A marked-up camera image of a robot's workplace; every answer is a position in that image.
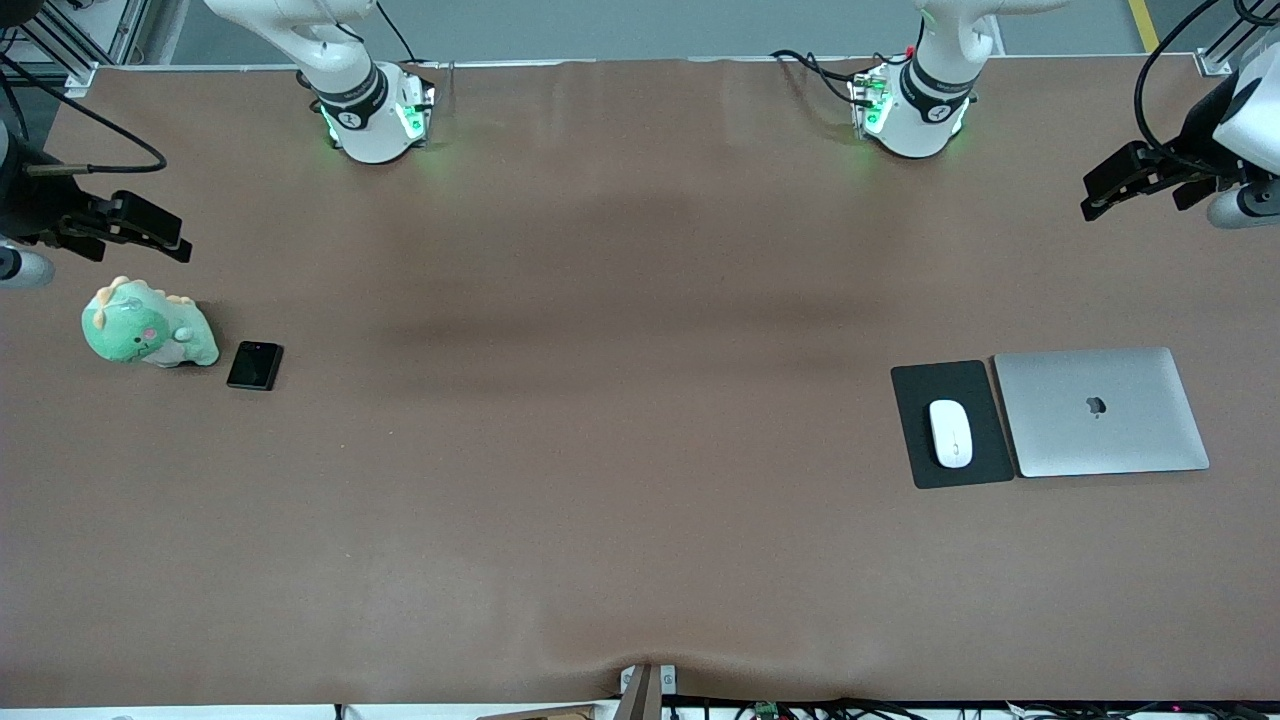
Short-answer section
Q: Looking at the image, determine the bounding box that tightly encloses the black smartphone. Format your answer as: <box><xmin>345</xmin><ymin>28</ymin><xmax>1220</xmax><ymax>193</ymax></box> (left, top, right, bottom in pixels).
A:
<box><xmin>226</xmin><ymin>341</ymin><xmax>285</xmax><ymax>392</ymax></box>

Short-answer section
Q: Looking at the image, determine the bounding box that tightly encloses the brown mount post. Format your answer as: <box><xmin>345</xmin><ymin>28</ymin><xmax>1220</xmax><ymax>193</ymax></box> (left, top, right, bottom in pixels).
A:
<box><xmin>620</xmin><ymin>662</ymin><xmax>664</xmax><ymax>720</ymax></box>

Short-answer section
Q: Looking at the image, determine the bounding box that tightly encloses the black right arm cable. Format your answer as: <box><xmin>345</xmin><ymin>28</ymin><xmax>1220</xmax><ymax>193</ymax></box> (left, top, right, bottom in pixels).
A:
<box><xmin>0</xmin><ymin>55</ymin><xmax>168</xmax><ymax>177</ymax></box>

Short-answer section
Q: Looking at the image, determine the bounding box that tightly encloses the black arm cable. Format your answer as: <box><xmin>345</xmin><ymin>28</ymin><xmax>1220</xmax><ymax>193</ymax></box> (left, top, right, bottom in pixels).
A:
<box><xmin>1133</xmin><ymin>0</ymin><xmax>1226</xmax><ymax>161</ymax></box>
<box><xmin>0</xmin><ymin>55</ymin><xmax>168</xmax><ymax>177</ymax></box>

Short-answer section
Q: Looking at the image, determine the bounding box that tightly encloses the white computer mouse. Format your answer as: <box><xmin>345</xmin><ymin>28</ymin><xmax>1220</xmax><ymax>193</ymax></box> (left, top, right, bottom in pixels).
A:
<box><xmin>929</xmin><ymin>399</ymin><xmax>974</xmax><ymax>469</ymax></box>

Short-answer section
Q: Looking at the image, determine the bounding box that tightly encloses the silver closed laptop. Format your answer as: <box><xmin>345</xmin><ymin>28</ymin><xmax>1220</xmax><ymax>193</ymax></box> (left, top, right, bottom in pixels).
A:
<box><xmin>993</xmin><ymin>346</ymin><xmax>1211</xmax><ymax>479</ymax></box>

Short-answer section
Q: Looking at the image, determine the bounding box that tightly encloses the brown table cover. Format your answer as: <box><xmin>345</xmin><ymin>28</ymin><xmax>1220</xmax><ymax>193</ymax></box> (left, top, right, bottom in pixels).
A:
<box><xmin>0</xmin><ymin>58</ymin><xmax>1280</xmax><ymax>706</ymax></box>

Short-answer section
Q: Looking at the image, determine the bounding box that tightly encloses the green plush dinosaur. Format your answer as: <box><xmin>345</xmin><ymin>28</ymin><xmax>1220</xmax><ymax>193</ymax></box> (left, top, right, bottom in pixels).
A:
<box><xmin>82</xmin><ymin>276</ymin><xmax>220</xmax><ymax>368</ymax></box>

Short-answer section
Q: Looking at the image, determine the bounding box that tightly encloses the grey metal bracket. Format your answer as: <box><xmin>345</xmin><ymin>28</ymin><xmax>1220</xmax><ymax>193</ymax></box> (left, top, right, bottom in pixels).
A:
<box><xmin>618</xmin><ymin>663</ymin><xmax>679</xmax><ymax>698</ymax></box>

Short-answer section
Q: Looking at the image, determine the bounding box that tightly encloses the black base cable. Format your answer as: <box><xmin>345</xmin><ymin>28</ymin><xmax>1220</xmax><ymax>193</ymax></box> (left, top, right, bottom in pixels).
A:
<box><xmin>770</xmin><ymin>48</ymin><xmax>881</xmax><ymax>107</ymax></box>

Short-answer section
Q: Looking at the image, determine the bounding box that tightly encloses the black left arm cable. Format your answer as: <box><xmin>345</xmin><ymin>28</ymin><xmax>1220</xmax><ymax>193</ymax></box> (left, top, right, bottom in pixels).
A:
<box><xmin>1133</xmin><ymin>0</ymin><xmax>1226</xmax><ymax>161</ymax></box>

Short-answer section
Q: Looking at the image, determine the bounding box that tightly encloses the aluminium frame strut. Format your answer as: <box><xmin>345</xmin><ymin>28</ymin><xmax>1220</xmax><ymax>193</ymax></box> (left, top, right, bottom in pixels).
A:
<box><xmin>0</xmin><ymin>0</ymin><xmax>151</xmax><ymax>96</ymax></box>
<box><xmin>1195</xmin><ymin>0</ymin><xmax>1280</xmax><ymax>76</ymax></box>

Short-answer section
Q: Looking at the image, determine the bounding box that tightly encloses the black mouse pad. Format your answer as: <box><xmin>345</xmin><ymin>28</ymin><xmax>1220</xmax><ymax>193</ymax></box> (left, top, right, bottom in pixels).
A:
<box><xmin>890</xmin><ymin>360</ymin><xmax>1016</xmax><ymax>491</ymax></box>

